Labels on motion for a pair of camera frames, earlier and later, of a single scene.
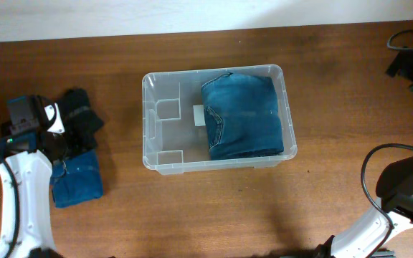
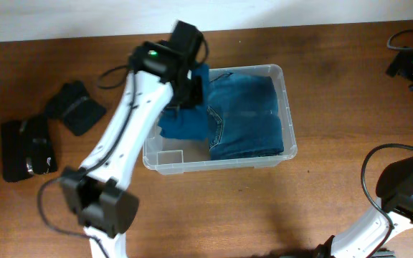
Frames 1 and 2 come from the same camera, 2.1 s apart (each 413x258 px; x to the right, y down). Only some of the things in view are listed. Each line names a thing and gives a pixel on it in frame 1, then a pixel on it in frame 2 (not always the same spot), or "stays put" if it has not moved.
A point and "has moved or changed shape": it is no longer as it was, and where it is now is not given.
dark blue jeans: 242,117 stays put
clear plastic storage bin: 175,137 stays put
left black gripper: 61,159 to 196,97
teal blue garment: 81,182 has moved or changed shape
